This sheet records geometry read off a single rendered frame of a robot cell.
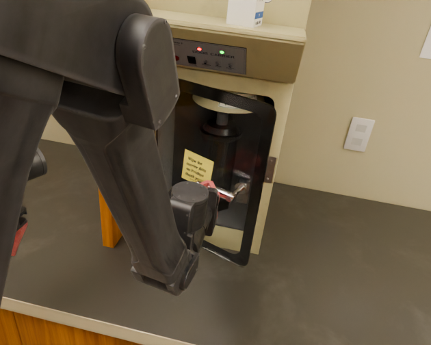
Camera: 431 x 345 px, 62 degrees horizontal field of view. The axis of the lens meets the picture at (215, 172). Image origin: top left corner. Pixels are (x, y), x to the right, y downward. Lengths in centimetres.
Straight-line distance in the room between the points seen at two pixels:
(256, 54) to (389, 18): 61
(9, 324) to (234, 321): 55
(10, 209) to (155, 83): 11
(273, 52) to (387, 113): 68
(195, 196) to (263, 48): 28
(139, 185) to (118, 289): 59
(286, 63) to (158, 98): 47
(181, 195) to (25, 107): 38
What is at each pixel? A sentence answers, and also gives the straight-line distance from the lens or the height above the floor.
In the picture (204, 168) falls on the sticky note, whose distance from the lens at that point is 78.
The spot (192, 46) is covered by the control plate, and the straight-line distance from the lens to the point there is 68.
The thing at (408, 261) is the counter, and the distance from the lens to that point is 115.
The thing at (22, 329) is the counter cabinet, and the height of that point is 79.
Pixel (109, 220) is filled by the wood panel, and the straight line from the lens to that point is 92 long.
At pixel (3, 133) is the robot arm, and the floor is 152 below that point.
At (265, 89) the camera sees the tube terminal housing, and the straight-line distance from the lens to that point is 76.
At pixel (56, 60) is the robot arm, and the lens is 18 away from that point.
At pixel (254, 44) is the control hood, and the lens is 64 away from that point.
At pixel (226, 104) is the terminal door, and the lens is 70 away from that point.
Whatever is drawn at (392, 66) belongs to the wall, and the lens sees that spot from 123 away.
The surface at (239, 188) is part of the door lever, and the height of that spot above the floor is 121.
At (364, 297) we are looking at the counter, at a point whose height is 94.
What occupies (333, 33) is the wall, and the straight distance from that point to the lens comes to 118.
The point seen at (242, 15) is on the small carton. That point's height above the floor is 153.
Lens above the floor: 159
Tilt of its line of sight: 30 degrees down
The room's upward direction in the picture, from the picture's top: 6 degrees clockwise
